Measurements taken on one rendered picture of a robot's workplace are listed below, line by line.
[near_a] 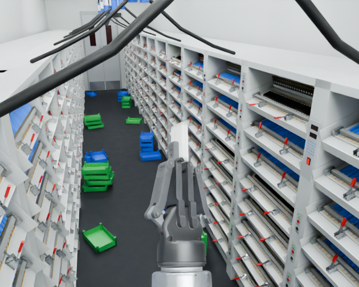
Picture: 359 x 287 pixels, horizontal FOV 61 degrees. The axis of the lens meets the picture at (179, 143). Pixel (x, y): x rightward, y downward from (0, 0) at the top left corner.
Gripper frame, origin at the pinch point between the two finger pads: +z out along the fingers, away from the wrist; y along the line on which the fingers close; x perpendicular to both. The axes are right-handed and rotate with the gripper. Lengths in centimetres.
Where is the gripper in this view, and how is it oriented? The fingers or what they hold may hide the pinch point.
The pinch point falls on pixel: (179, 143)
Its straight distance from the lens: 53.7
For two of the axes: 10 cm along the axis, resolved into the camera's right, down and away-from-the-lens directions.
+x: -6.6, 2.8, 6.9
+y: -7.5, -2.3, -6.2
